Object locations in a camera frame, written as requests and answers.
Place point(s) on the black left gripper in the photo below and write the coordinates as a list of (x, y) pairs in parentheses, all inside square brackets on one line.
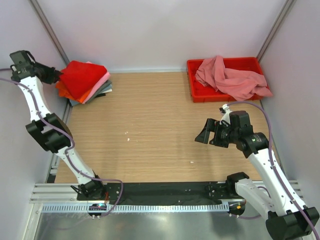
[(53, 75)]

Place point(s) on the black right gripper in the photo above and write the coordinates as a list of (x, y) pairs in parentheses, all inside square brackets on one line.
[(210, 126)]

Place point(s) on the red t shirt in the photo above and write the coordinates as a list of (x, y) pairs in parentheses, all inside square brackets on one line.
[(78, 77)]

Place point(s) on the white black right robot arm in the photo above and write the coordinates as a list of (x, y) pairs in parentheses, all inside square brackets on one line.
[(286, 215)]

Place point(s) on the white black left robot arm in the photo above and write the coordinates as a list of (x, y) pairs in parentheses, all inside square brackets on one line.
[(45, 127)]

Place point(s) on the orange folded t shirt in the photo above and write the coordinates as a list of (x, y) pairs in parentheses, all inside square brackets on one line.
[(63, 92)]

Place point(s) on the teal folded t shirt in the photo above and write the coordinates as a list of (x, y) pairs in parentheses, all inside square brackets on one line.
[(73, 102)]

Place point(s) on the red plastic bin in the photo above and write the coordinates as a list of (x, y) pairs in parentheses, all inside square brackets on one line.
[(201, 94)]

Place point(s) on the black folded t shirt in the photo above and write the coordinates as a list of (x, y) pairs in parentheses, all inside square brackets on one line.
[(101, 95)]

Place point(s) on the pink folded t shirt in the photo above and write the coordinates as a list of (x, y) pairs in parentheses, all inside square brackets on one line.
[(97, 86)]

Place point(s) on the grey folded t shirt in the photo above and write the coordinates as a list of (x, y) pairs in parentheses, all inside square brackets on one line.
[(106, 86)]

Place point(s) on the dusty pink crumpled t shirt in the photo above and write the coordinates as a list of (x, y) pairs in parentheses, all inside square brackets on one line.
[(239, 84)]

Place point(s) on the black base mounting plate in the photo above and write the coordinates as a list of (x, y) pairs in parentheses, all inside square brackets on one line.
[(162, 193)]

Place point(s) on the white folded t shirt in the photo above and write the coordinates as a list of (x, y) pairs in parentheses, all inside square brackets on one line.
[(106, 91)]

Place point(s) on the left corner aluminium post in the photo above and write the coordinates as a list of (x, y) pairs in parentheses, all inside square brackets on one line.
[(49, 30)]

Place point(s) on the corner aluminium post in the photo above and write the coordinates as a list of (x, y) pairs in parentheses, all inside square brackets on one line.
[(279, 21), (49, 30)]

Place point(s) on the aluminium frame rail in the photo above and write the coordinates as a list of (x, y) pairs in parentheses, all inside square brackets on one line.
[(62, 192)]

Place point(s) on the white slotted cable duct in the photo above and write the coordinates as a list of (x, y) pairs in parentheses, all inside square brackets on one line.
[(101, 208)]

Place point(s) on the right corner aluminium post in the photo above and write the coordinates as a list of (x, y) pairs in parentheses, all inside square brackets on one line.
[(279, 21)]

